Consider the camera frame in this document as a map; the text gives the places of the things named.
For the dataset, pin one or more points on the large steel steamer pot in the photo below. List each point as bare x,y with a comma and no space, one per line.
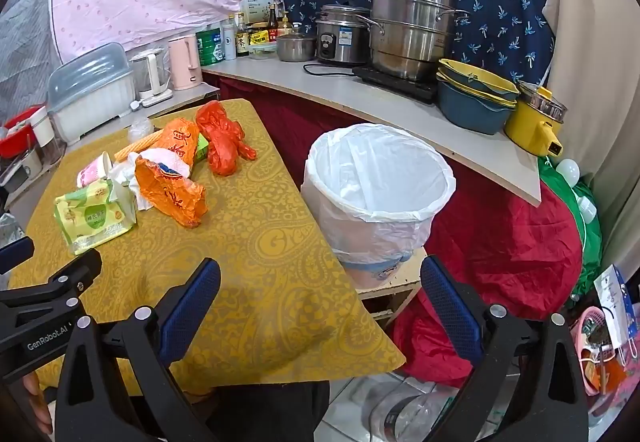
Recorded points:
410,37

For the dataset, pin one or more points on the green tin can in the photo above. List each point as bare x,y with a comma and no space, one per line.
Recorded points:
209,47

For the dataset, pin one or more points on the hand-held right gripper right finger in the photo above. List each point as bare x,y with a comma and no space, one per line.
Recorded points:
447,307

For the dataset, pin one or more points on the steel rice cooker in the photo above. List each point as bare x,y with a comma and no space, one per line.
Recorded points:
345,37

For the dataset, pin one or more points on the green cloth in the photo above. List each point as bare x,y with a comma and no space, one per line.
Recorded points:
592,247

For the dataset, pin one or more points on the clear food container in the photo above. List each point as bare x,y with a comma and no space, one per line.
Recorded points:
262,53

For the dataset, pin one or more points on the white blue paper bag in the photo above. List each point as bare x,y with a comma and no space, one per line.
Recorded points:
617,307

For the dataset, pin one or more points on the green tissue packet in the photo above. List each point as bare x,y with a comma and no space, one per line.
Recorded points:
90,217

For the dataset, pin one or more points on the orange waffle sponge cloth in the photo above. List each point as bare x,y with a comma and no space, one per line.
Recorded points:
137,146

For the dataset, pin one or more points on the printed plastic bucket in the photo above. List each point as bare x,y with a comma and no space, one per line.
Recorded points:
380,274

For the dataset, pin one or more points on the dark sauce bottle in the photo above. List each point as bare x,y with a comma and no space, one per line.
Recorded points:
273,27

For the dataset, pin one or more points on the soy sauce bottle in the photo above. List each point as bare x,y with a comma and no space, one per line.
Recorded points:
242,40

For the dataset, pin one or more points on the grey mesh netting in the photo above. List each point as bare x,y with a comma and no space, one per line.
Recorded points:
25,47

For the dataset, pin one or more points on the stacked yellow blue basins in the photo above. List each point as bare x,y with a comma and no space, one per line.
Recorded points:
470,115

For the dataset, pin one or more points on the white green carton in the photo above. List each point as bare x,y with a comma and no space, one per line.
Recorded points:
255,10

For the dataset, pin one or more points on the small steel lidded pot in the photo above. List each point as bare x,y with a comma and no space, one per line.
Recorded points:
295,47

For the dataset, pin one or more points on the white power plug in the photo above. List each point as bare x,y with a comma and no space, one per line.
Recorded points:
135,105

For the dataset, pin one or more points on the pink plastic basket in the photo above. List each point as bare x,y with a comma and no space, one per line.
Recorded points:
590,347

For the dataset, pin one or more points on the yellow strainer basin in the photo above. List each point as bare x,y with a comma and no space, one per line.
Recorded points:
507,101
450,65

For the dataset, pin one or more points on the beige curtain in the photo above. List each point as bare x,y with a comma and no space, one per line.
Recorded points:
590,47

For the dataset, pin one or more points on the small brown bottle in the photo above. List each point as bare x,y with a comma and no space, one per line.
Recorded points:
286,26

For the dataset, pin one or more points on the orange printed plastic bag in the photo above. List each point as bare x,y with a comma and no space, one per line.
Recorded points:
180,137
175,202

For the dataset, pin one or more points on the red lid container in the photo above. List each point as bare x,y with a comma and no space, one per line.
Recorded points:
17,142

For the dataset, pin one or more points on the yellow electric pot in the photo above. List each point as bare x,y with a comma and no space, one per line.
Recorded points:
530,122

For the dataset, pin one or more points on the pink paper cup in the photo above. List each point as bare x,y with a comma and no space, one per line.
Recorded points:
92,171

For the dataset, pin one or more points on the pink electric kettle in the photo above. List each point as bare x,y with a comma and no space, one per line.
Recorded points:
185,65

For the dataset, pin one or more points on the white jar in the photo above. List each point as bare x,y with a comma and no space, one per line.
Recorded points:
42,127

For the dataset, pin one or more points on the navy floral cloth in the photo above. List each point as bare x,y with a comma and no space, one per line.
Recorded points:
500,22

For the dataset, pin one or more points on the small wooden stool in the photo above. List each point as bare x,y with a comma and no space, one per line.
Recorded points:
395,289

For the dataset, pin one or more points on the slim green box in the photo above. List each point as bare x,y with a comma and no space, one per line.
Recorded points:
201,150

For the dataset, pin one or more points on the person's left hand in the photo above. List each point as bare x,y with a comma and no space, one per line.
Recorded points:
37,397

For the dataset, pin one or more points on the white glass kettle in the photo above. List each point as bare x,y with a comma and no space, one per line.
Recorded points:
152,72

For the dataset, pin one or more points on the white lined trash bin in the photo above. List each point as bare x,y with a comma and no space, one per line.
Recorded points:
350,202

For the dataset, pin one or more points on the white tissue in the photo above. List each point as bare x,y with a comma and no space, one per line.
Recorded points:
125,175

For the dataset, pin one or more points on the white bottle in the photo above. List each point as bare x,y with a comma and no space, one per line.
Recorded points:
229,42

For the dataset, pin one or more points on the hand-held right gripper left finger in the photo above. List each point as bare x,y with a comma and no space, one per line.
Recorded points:
192,302

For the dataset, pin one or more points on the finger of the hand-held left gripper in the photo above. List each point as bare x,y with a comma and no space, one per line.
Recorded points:
60,282
15,252

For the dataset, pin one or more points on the red-orange plastic bag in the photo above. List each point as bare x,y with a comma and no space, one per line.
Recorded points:
225,142

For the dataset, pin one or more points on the dish box with clear lid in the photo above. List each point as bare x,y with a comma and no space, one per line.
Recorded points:
95,97

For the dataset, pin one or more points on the clear plastic bag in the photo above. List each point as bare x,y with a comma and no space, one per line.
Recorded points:
140,127

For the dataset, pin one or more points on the red cloth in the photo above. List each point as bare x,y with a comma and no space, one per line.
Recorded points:
500,242

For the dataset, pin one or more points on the black induction cooker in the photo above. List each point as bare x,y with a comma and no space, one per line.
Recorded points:
395,85

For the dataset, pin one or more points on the grey small appliance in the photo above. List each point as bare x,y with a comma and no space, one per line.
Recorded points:
20,170

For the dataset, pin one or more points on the clear plastic bottle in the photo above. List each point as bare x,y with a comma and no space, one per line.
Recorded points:
400,414

